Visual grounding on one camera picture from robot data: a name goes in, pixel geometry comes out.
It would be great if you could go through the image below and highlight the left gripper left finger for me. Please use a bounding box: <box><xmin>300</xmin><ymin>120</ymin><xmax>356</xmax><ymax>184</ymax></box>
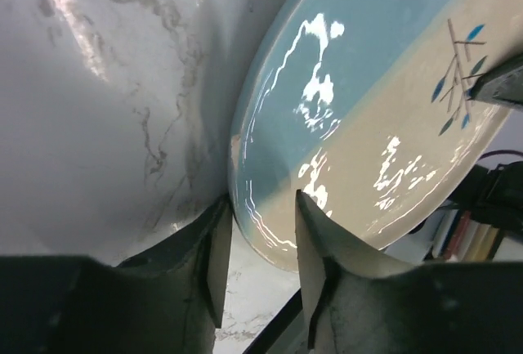
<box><xmin>118</xmin><ymin>198</ymin><xmax>232</xmax><ymax>353</ymax></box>

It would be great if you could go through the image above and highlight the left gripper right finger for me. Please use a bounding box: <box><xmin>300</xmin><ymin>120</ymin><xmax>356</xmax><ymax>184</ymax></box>
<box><xmin>295</xmin><ymin>190</ymin><xmax>414</xmax><ymax>350</ymax></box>

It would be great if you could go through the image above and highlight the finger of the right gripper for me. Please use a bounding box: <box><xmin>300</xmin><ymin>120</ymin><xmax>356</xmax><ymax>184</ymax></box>
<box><xmin>466</xmin><ymin>53</ymin><xmax>522</xmax><ymax>109</ymax></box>

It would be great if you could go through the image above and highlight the blue and cream plate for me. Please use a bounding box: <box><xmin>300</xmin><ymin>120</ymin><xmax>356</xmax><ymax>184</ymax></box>
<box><xmin>229</xmin><ymin>0</ymin><xmax>522</xmax><ymax>271</ymax></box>

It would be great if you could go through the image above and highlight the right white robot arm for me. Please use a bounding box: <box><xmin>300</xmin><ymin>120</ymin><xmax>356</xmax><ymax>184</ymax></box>
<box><xmin>449</xmin><ymin>54</ymin><xmax>522</xmax><ymax>235</ymax></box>

